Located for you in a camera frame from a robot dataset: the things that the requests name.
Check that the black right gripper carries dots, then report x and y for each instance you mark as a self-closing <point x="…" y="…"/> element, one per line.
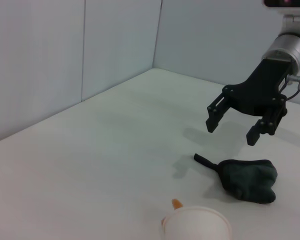
<point x="263" y="87"/>

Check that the dark blue rag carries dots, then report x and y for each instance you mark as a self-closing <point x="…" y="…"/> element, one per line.
<point x="247" y="180"/>

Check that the white paper cup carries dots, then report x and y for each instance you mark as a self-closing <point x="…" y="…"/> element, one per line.
<point x="197" y="225"/>

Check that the brown water stain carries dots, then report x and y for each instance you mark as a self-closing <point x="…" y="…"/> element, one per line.
<point x="176" y="203"/>

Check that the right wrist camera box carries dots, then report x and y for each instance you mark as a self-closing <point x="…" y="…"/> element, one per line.
<point x="285" y="3"/>

